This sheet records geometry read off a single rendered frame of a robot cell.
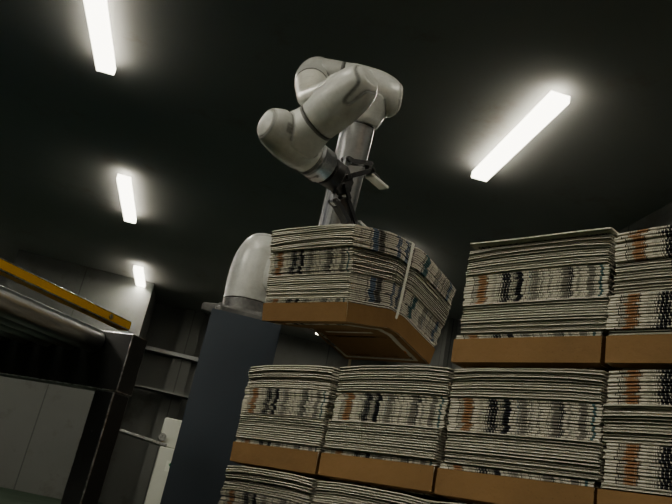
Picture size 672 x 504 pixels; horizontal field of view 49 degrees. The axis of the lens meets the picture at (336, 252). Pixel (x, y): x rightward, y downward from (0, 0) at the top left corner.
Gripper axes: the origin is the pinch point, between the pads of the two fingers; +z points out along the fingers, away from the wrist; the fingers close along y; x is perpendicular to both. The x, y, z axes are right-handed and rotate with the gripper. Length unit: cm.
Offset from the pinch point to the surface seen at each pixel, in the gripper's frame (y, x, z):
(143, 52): -179, -291, 37
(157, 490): 71, -616, 383
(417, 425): 59, 41, -15
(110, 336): 56, -15, -49
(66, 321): 57, -12, -60
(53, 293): 56, -1, -70
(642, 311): 39, 80, -18
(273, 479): 73, 5, -12
